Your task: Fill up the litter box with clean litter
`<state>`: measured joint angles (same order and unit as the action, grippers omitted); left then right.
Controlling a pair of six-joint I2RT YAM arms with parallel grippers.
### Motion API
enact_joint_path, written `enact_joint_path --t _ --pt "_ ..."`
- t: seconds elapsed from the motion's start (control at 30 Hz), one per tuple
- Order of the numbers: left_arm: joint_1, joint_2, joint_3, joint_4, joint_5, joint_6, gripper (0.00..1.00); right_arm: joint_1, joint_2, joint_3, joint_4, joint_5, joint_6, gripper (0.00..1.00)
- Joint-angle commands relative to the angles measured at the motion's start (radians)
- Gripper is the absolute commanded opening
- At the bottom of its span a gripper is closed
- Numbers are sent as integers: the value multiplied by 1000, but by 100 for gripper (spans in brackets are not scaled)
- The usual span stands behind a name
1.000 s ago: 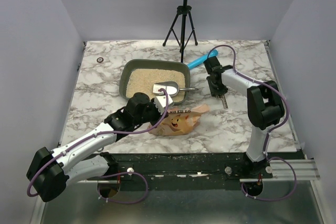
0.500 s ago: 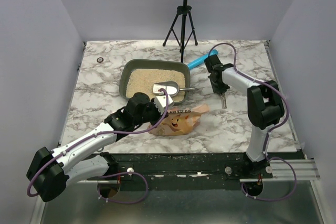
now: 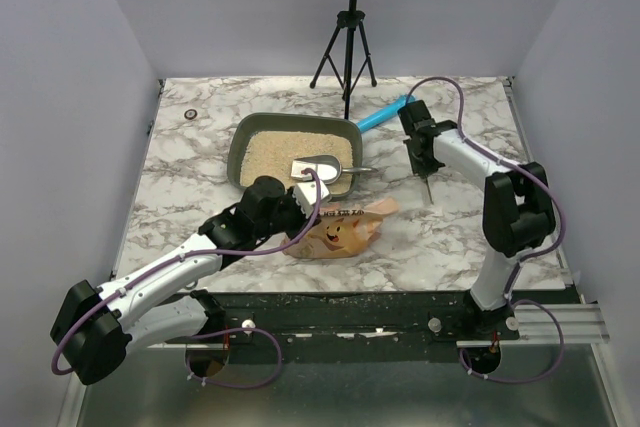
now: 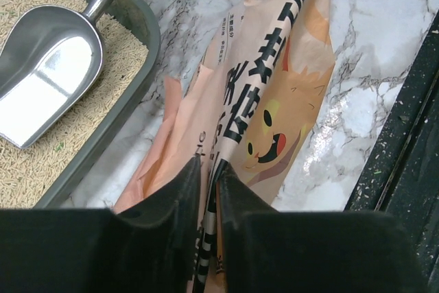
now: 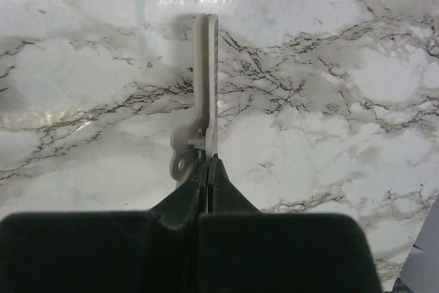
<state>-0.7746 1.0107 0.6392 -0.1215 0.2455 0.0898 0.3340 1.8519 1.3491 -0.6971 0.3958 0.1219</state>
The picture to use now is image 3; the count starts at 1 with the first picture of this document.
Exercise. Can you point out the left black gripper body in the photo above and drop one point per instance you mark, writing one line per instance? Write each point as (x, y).
(290, 219)

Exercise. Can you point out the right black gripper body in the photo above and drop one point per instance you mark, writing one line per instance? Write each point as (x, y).
(423, 157)

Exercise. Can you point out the grey bag clip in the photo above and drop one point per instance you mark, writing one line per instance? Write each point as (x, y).
(429, 190)

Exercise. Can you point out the silver metal scoop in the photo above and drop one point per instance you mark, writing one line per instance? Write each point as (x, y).
(327, 167)

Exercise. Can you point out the pink cat litter bag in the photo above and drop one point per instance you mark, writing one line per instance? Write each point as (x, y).
(344, 231)

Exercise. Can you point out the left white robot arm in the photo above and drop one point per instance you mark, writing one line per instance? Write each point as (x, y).
(97, 327)

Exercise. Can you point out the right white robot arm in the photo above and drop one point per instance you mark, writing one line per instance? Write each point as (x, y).
(517, 209)

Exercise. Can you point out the beige litter in box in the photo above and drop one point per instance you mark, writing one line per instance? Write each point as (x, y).
(271, 153)

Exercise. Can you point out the grey plastic litter box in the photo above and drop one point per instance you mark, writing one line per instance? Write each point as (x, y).
(265, 121)

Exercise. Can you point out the blue cylindrical flashlight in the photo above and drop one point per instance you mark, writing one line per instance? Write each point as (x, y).
(383, 115)

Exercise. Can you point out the brown poker chip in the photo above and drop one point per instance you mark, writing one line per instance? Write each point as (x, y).
(190, 114)

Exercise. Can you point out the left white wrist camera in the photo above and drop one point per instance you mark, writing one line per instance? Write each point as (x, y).
(309, 194)

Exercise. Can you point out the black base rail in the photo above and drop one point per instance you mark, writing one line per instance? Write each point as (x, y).
(344, 327)

